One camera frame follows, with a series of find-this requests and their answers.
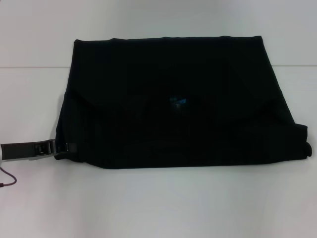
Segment black T-shirt with FREE print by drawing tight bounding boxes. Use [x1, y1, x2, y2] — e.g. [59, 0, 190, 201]
[54, 36, 313, 172]

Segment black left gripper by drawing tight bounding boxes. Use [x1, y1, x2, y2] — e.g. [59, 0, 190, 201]
[1, 138, 78, 161]

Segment thin left arm cable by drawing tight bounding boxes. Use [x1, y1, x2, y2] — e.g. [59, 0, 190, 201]
[0, 166, 18, 189]

